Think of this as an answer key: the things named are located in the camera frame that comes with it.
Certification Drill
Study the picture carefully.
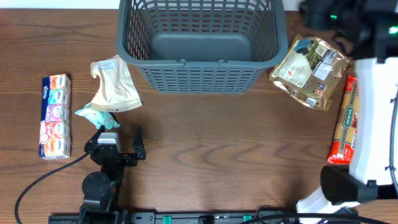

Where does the gold foil snack bag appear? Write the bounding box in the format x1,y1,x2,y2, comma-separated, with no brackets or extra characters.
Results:
269,34,350,111

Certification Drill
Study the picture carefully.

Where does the black cable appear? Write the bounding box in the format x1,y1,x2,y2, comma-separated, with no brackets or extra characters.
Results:
14,152,91,224
239,205,398,224

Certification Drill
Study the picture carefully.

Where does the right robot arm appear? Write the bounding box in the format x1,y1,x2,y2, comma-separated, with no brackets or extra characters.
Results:
296,0,397,223

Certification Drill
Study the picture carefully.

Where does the beige paper pouch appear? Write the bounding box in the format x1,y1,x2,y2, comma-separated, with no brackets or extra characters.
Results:
90,55,142,113

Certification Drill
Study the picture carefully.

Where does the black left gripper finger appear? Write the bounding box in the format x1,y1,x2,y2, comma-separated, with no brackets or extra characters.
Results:
86,125,105,146
132,126,144,150

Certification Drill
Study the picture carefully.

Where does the red San Remo spaghetti pack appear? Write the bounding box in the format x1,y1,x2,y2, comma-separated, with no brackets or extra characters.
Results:
327,75,359,164

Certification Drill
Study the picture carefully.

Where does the black right cable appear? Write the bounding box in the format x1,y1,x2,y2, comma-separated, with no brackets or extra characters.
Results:
239,205,398,224

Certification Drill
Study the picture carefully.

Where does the Kleenex tissue multipack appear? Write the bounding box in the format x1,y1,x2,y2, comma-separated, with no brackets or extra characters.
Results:
39,74,71,160

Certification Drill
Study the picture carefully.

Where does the grey plastic lattice basket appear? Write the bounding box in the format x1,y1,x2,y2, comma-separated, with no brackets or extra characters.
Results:
116,0,288,94

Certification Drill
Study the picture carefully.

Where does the black left cable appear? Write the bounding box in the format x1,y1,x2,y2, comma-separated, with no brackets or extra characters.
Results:
14,152,91,224

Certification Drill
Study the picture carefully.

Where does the mint green wipes packet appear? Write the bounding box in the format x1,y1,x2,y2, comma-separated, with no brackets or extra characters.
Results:
75,103,120,129

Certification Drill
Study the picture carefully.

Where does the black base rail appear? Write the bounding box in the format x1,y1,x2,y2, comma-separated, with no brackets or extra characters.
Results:
48,210,361,224

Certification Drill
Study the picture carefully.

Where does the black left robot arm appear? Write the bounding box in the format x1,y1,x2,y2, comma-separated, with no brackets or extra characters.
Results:
81,126,146,213

